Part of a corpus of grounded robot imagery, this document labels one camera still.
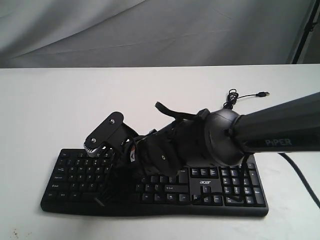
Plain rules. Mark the grey backdrop cloth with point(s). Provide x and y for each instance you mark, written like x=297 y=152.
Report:
x=150 y=33

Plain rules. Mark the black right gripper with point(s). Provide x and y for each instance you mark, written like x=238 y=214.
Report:
x=138 y=156

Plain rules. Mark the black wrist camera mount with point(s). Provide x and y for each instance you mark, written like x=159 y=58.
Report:
x=112 y=133

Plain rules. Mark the black stand pole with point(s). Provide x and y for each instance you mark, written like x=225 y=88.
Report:
x=309 y=28

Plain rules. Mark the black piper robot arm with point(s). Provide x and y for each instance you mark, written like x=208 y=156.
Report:
x=220 y=138

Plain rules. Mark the black acer keyboard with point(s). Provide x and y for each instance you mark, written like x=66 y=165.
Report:
x=77 y=180

